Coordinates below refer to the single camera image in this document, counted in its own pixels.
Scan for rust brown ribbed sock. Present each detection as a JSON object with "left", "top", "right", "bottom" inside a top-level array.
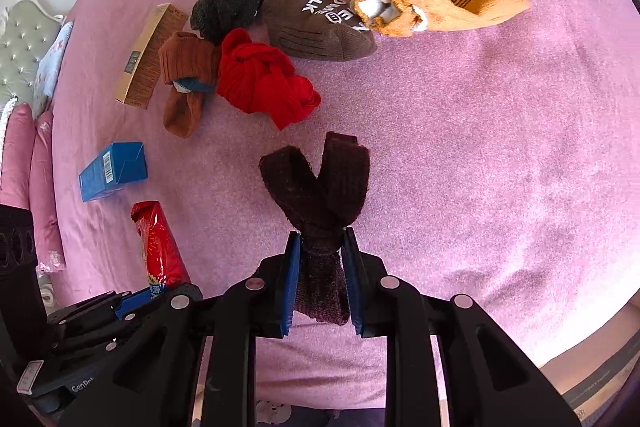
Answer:
[{"left": 158, "top": 32, "right": 222, "bottom": 138}]

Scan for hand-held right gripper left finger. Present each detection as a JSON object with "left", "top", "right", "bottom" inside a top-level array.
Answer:
[{"left": 59, "top": 231, "right": 302, "bottom": 427}]

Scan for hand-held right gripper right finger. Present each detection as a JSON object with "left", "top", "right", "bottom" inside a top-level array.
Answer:
[{"left": 342, "top": 227, "right": 583, "bottom": 427}]

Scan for dark grey fuzzy sock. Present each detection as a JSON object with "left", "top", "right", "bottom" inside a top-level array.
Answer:
[{"left": 191, "top": 0, "right": 269, "bottom": 45}]

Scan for red sock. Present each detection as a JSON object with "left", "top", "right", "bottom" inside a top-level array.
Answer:
[{"left": 216, "top": 28, "right": 322, "bottom": 131}]

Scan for light blue floral pillow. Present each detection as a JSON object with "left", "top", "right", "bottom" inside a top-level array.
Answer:
[{"left": 32, "top": 22, "right": 75, "bottom": 118}]

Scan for grey tufted headboard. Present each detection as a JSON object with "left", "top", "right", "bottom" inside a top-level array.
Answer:
[{"left": 0, "top": 0, "right": 66, "bottom": 108}]

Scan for brown sock with white print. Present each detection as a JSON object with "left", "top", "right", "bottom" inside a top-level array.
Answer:
[{"left": 263, "top": 0, "right": 378, "bottom": 62}]

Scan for dark maroon knit sock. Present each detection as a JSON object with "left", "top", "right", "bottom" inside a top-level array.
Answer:
[{"left": 259, "top": 132, "right": 372, "bottom": 327}]

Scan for pink bedspread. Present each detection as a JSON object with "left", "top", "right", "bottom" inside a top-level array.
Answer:
[{"left": 50, "top": 0, "right": 640, "bottom": 413}]

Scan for tan cardboard box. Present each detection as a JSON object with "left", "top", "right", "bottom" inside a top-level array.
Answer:
[{"left": 114, "top": 3, "right": 190, "bottom": 110}]

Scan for pink pillow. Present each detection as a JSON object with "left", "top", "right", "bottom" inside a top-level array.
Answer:
[
  {"left": 30, "top": 109, "right": 67, "bottom": 274},
  {"left": 0, "top": 102, "right": 37, "bottom": 208}
]

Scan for red snack packet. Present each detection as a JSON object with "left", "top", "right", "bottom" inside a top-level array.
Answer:
[{"left": 131, "top": 201, "right": 192, "bottom": 300}]

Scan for blue cardboard box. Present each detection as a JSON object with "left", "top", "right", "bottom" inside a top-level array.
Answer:
[{"left": 78, "top": 142, "right": 149, "bottom": 204}]

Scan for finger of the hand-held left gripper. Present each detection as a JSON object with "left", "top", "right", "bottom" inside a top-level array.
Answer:
[
  {"left": 52, "top": 317, "right": 146, "bottom": 358},
  {"left": 47, "top": 289, "right": 166, "bottom": 333}
]

